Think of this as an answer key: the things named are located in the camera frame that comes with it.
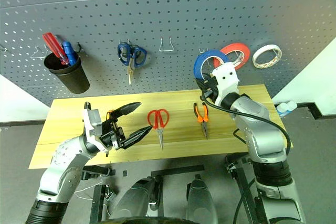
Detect red handled screwdriver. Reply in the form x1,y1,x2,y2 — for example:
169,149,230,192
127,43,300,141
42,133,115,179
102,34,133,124
41,32,69,66

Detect red handled scissors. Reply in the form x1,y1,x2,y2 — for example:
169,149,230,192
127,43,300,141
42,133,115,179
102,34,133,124
146,108,170,151

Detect orange black needle-nose pliers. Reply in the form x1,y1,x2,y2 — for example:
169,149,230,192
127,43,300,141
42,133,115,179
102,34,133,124
193,102,210,141

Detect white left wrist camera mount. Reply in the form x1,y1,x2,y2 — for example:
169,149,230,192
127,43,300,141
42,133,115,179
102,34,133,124
82,108,109,156

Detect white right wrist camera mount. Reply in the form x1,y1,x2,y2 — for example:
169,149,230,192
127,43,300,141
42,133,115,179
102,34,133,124
211,62,240,104

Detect black table crossbar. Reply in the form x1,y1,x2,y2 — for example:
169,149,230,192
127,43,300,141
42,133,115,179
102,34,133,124
151,164,205,177

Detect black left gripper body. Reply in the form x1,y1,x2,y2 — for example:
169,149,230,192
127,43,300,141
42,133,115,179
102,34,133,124
99,118,126,152

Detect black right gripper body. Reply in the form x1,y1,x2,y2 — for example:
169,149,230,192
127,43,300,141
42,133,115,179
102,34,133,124
198,75,221,102

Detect white tape roll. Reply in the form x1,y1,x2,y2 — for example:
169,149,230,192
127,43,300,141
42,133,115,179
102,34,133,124
252,44,283,69

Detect black table leg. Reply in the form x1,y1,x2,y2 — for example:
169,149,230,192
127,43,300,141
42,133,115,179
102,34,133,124
89,183,112,224
225,153,265,224

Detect silver triangular wire hook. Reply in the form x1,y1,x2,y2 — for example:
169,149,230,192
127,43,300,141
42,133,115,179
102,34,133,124
30,46,53,59

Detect red tape roll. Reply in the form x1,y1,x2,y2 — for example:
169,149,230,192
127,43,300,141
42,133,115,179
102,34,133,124
213,42,251,70

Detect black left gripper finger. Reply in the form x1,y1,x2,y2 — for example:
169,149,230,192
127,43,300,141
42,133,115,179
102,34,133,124
106,102,142,125
121,125,154,150

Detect dark rounded shape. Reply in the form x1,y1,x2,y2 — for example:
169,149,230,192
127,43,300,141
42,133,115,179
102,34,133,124
115,176,164,220
185,178,219,224

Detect silver rectangular wire hook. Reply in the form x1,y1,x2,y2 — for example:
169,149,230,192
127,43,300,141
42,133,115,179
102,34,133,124
159,37,174,52

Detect blue tape roll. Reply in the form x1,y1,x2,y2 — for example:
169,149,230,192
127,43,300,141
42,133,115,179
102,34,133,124
193,49,230,81

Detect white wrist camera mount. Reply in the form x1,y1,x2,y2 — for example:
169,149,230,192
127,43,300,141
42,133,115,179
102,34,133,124
82,108,109,156
211,62,240,104

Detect silver straight peg hook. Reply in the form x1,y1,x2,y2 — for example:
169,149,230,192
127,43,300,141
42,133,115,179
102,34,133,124
232,50,244,65
198,47,211,63

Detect clear plastic water bottle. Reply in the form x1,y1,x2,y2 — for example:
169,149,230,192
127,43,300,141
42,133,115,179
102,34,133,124
285,100,299,112
275,103,290,118

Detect blue handled scissors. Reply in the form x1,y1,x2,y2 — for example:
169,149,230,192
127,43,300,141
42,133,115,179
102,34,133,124
117,41,148,86

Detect thin white string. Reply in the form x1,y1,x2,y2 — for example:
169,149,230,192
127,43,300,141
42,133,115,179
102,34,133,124
74,176,111,217

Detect blue handled screwdriver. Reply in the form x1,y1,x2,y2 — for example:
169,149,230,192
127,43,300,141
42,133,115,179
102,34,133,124
61,41,79,67

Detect grey perforated pegboard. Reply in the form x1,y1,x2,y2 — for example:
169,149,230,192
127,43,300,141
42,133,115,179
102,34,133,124
0,0,336,108

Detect black cup holder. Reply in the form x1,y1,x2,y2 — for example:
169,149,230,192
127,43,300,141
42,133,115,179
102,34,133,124
43,50,90,94

